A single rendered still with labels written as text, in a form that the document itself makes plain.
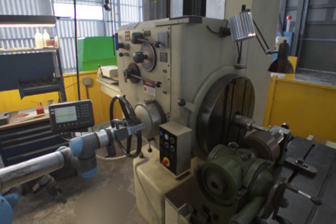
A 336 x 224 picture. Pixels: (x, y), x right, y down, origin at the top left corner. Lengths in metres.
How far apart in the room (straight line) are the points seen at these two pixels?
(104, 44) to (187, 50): 4.20
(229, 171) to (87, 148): 0.58
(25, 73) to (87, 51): 2.34
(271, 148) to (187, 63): 0.60
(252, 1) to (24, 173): 1.54
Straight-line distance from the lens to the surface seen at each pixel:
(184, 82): 0.94
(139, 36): 1.16
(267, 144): 1.04
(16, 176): 0.83
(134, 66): 1.26
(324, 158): 1.69
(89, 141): 0.81
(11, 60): 2.82
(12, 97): 3.54
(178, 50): 0.93
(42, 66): 2.81
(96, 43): 4.96
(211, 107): 1.00
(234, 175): 0.79
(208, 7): 1.66
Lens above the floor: 1.77
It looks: 18 degrees down
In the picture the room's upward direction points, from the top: straight up
